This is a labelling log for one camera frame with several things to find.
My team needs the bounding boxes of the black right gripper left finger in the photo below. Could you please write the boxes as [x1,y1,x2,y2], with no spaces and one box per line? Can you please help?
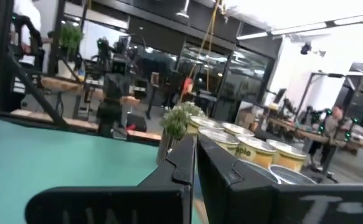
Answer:
[25,134,198,224]

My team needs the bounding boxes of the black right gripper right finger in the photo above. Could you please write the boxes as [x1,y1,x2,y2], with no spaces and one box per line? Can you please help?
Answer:
[196,133,363,224]

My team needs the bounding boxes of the orange pineapple can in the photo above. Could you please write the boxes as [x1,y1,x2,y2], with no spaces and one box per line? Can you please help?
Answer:
[235,135,277,169]

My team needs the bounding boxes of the pink teal green striped can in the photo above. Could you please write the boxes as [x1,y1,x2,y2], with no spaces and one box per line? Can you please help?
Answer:
[268,164,318,185]

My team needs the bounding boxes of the orange yellow corn can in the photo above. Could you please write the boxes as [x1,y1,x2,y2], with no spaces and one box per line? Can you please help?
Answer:
[265,139,308,173]

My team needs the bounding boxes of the blue peas can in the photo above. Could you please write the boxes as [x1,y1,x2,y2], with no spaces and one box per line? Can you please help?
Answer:
[198,127,240,156]

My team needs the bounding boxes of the green plant in striped pot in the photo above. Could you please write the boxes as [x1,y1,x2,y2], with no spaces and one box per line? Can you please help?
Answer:
[156,101,206,166]

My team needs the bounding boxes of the robot arms with green lights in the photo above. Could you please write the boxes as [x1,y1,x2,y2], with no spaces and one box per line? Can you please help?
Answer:
[305,107,361,142]

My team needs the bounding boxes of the person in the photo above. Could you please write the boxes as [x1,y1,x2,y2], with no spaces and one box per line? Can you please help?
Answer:
[307,105,346,172]
[0,0,42,66]

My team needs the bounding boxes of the black ceiling spotlight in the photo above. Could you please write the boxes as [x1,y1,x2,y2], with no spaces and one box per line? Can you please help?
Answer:
[299,42,313,56]

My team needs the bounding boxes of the green plant in white pot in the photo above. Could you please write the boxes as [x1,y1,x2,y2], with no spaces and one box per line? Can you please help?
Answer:
[58,22,85,79]

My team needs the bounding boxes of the black bar with light panels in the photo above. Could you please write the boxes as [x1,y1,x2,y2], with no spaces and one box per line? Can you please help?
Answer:
[236,12,363,41]

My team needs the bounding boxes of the yellow hanging strap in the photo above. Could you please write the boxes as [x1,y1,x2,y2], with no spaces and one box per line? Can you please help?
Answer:
[181,0,224,103]

